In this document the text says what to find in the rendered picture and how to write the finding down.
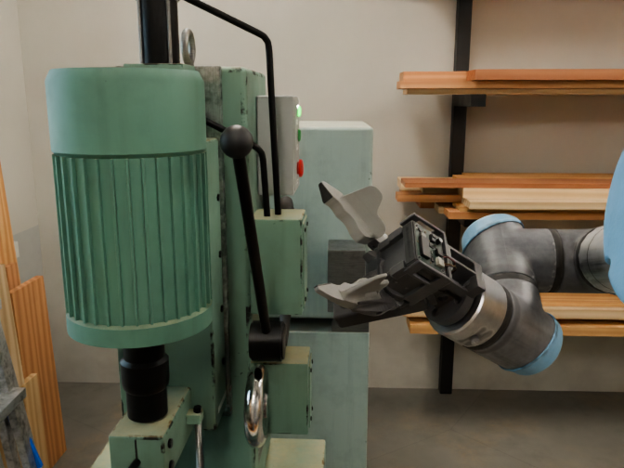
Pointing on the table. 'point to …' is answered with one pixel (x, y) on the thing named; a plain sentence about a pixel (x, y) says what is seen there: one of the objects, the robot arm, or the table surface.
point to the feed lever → (270, 341)
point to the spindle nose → (145, 383)
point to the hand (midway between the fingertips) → (312, 234)
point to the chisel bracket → (153, 435)
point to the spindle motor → (131, 203)
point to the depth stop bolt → (197, 431)
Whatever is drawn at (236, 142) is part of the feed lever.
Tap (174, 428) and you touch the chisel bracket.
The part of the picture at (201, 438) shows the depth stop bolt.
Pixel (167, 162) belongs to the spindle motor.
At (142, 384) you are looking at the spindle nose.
